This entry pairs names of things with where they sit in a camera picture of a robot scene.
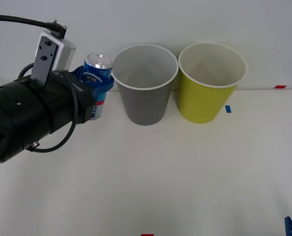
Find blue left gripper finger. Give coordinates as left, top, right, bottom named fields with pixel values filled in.
left=72, top=65, right=86, bottom=83
left=86, top=75, right=116, bottom=98

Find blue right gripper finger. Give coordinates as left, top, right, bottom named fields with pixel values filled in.
left=284, top=216, right=292, bottom=236

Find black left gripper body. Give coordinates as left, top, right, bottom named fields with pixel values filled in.
left=46, top=70, right=97, bottom=135

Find blue drink can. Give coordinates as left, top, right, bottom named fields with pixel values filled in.
left=83, top=53, right=113, bottom=121

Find grey plastic waste bin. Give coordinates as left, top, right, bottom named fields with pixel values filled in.
left=110, top=44, right=179, bottom=126

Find yellow-green plastic waste bin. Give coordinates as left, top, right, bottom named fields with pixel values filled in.
left=178, top=42, right=248, bottom=124

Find pale grey left wrist camera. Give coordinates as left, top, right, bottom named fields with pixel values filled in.
left=32, top=31, right=77, bottom=87

